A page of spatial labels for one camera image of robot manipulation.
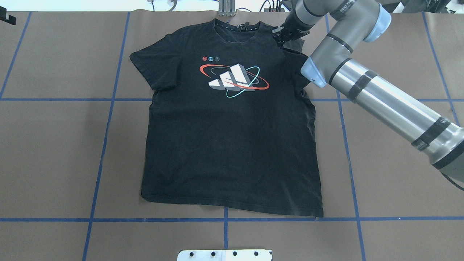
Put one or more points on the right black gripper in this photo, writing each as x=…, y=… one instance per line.
x=290, y=32

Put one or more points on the black printed t-shirt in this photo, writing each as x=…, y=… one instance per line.
x=230, y=123

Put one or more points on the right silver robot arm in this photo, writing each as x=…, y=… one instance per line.
x=331, y=64

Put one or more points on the aluminium frame post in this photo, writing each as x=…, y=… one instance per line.
x=226, y=8

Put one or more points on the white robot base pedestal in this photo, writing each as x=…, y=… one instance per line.
x=226, y=255

